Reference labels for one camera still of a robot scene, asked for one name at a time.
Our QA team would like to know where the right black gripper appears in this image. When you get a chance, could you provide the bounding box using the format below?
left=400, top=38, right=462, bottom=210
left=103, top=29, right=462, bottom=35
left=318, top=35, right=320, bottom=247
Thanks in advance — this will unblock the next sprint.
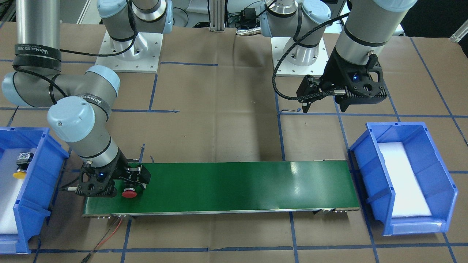
left=75, top=149, right=151, bottom=198

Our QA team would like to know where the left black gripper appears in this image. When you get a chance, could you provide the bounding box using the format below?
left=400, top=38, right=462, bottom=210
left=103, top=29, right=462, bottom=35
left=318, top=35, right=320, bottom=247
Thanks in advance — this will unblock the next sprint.
left=296, top=50, right=387, bottom=113

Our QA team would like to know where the red mushroom push button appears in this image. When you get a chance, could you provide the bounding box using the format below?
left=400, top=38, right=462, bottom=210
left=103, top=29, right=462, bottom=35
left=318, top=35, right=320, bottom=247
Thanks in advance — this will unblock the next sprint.
left=121, top=186, right=138, bottom=199

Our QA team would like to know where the yellow mushroom push button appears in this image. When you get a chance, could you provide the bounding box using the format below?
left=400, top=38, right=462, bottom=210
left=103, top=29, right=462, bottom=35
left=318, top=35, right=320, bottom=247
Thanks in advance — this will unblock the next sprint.
left=13, top=152, right=34, bottom=179

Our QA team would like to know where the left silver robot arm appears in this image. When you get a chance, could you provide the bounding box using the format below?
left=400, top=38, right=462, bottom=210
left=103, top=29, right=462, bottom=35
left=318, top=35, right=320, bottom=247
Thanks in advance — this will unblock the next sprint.
left=260, top=0, right=416, bottom=112

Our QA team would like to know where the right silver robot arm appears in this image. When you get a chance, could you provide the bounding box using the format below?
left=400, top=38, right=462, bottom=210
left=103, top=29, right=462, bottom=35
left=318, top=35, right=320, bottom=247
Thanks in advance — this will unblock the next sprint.
left=1, top=0, right=173, bottom=198

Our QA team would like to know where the green conveyor belt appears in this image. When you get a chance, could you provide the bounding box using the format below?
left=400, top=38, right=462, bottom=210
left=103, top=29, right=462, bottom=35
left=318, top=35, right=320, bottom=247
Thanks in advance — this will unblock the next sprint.
left=82, top=160, right=360, bottom=217

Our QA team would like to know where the blue plastic bin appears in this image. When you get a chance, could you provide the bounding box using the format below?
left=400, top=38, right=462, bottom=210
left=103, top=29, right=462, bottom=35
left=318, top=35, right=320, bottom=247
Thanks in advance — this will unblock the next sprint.
left=350, top=122, right=458, bottom=236
left=0, top=127, right=69, bottom=254

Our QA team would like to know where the black braided cable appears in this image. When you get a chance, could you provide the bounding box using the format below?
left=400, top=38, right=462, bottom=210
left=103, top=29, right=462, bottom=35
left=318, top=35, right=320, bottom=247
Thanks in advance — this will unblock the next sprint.
left=273, top=12, right=351, bottom=100

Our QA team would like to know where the red black wire pair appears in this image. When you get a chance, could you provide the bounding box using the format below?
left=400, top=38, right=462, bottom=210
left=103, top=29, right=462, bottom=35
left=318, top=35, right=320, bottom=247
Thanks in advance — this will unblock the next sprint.
left=81, top=218, right=122, bottom=263

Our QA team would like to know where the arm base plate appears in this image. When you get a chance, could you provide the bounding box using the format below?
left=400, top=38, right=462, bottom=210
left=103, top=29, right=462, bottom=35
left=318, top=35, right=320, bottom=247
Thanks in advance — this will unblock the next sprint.
left=271, top=37, right=329, bottom=77
left=95, top=32, right=163, bottom=73

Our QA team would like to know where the aluminium frame post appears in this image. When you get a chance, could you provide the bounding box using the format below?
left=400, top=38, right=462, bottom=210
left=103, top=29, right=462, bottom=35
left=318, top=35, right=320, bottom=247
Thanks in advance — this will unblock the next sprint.
left=207, top=0, right=228, bottom=32

